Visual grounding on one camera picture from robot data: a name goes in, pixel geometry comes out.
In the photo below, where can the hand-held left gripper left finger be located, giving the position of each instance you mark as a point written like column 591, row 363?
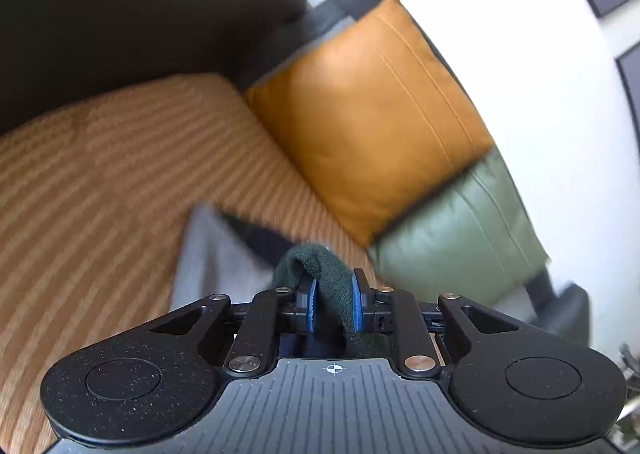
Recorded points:
column 311, row 304

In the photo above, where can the dark sofa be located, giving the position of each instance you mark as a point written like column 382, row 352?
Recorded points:
column 125, row 8

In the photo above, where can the orange striped seat cover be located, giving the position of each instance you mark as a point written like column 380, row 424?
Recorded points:
column 115, row 194

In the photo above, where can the grey-blue garment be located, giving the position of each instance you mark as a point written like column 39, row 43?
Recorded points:
column 215, row 264

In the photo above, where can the dark green knitted garment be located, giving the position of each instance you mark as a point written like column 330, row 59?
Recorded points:
column 332, row 279

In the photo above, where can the metal object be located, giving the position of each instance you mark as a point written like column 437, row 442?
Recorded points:
column 631, row 364

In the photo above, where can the tan leather cushion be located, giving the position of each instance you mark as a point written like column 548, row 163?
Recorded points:
column 370, row 118

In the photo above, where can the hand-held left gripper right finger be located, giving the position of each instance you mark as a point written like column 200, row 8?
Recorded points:
column 357, row 301

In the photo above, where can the green leather cushion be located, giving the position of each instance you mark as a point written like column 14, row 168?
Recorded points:
column 460, row 244

